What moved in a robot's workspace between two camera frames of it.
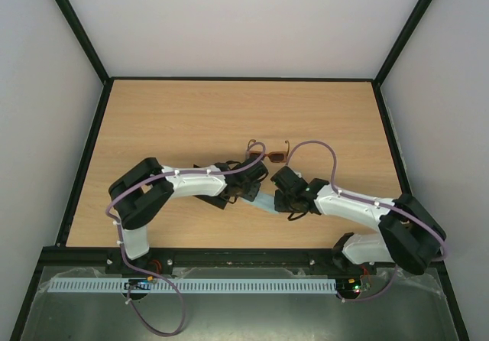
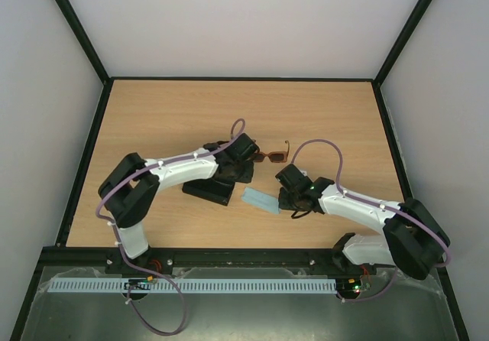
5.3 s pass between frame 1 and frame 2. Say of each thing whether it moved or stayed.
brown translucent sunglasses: stayed
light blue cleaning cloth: stayed
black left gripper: moved
